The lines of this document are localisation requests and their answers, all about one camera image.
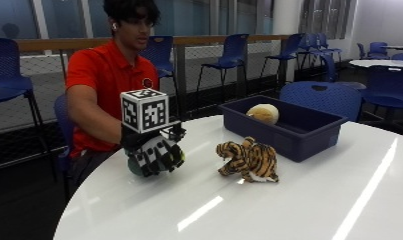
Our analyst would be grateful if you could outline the green ball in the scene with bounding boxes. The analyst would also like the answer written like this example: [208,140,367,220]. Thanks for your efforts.
[127,146,187,178]

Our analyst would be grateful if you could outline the white marker cube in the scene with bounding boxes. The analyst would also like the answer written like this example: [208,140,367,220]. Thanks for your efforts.
[120,87,171,135]

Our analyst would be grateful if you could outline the tiger soft toy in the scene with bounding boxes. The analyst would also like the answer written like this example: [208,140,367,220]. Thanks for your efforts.
[215,135,282,184]

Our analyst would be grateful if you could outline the beige round soft toy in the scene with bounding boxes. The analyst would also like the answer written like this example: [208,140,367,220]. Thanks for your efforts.
[246,103,282,126]

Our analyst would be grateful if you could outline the the person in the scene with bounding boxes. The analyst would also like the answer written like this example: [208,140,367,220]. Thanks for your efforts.
[65,0,186,193]

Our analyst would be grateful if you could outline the dark blue plastic bin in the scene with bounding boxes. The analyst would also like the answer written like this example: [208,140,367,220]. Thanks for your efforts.
[219,94,351,164]

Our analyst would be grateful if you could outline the white round table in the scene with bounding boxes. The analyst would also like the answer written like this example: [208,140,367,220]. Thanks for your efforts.
[348,58,403,70]
[380,44,403,54]

